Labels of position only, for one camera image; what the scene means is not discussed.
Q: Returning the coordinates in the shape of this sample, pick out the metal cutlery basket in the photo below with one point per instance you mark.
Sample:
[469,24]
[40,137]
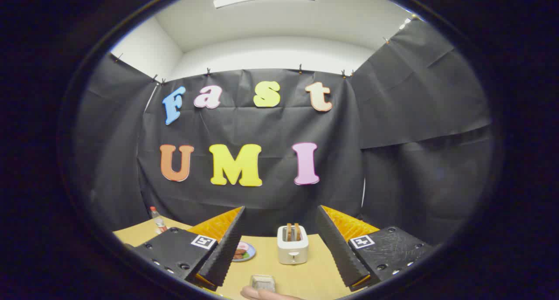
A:
[263,283]

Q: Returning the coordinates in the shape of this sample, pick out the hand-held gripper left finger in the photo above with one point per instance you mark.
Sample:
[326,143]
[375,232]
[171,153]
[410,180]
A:
[227,247]

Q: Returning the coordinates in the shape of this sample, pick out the black backdrop cloth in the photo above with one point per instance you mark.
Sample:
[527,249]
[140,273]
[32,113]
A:
[262,125]

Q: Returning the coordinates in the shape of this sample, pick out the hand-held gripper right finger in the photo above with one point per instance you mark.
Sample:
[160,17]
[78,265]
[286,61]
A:
[336,247]

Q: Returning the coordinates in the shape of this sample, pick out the clear water bottle red cap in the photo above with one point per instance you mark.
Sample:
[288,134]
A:
[158,221]

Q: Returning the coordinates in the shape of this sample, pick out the white toaster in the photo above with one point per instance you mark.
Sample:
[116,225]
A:
[292,252]

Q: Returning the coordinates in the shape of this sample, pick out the blue oval plate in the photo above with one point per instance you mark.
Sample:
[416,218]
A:
[248,251]

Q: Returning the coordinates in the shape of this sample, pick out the toast bread slice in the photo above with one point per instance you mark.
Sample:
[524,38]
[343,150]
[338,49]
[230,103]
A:
[288,232]
[297,232]

